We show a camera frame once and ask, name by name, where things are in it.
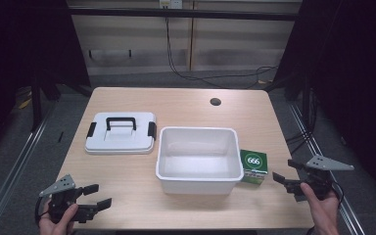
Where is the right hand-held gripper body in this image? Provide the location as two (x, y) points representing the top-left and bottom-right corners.
(283, 154), (355, 202)

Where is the aluminium floor rail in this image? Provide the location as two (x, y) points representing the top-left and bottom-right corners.
(0, 103), (59, 235)
(288, 103), (367, 235)

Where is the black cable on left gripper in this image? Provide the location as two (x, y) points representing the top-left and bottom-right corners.
(33, 195), (51, 227)

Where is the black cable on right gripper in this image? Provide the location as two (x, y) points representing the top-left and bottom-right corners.
(330, 179), (346, 211)

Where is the black metal stand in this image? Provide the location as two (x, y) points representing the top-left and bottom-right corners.
(29, 77), (62, 132)

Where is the white plastic storage box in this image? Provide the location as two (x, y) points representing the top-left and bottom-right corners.
(155, 125), (245, 196)

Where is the green and white carton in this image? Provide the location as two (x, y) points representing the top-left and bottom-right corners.
(240, 149), (269, 186)

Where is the person's left hand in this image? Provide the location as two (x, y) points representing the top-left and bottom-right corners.
(38, 202), (79, 235)

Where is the black horizontal frame bar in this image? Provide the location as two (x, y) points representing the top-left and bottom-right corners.
(68, 7), (304, 23)

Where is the white lid with black handle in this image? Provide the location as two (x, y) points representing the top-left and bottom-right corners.
(84, 111), (158, 156)

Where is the long black wall cable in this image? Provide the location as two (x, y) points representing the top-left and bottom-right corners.
(164, 17), (279, 90)

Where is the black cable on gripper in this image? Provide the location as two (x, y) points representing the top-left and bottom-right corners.
(33, 195), (51, 227)
(330, 179), (346, 211)

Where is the dark curtain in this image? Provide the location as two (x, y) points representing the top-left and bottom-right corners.
(263, 0), (376, 205)
(0, 0), (91, 165)

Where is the yellow floor tape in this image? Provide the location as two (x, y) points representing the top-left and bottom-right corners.
(17, 97), (33, 111)

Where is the white wall socket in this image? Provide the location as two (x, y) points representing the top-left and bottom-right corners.
(158, 0), (184, 10)

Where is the person's right hand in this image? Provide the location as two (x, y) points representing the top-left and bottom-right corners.
(300, 182), (341, 235)

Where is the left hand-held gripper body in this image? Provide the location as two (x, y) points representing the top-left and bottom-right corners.
(38, 173), (96, 225)

